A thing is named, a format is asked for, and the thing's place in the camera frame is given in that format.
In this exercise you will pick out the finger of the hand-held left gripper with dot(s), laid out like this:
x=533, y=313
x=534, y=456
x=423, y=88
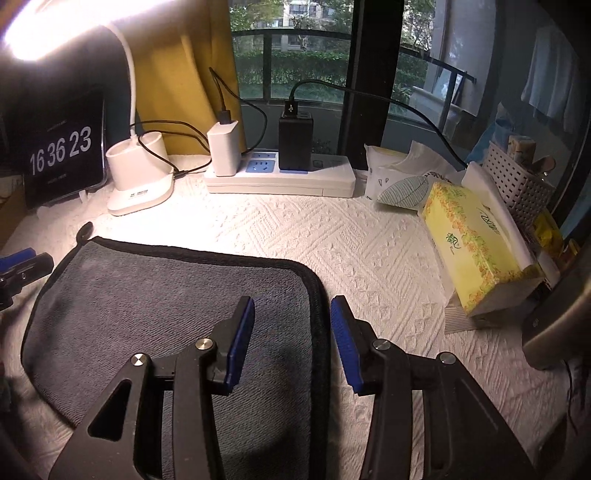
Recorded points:
x=21, y=264

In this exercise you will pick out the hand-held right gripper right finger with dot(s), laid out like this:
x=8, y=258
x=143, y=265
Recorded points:
x=344, y=342

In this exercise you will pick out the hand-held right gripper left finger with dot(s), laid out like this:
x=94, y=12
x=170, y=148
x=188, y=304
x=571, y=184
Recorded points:
x=240, y=342

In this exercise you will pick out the grey towel with black trim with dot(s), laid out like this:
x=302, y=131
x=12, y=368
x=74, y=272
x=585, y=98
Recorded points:
x=152, y=318

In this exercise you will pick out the white textured tablecloth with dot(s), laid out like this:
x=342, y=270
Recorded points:
x=360, y=258

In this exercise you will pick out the black tablet with clock display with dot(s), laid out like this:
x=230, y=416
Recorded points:
x=62, y=150

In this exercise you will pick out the white desk lamp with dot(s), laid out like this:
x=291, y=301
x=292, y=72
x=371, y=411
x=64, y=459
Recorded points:
x=138, y=184

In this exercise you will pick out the yellow tissue box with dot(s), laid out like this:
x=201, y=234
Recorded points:
x=475, y=247

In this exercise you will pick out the white power strip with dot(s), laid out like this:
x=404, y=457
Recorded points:
x=332, y=177

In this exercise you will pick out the white tissue pack leaf print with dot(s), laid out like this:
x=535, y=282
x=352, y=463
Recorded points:
x=399, y=182

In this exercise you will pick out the white charger adapter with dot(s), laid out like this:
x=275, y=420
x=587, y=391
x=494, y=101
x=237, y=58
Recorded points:
x=224, y=147

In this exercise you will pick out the black charger adapter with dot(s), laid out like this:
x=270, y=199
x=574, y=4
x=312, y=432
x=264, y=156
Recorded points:
x=295, y=141

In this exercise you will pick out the white plastic basket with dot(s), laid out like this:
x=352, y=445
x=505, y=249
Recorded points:
x=517, y=184

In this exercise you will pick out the yellow curtain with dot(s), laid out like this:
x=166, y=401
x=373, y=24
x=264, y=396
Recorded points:
x=180, y=78

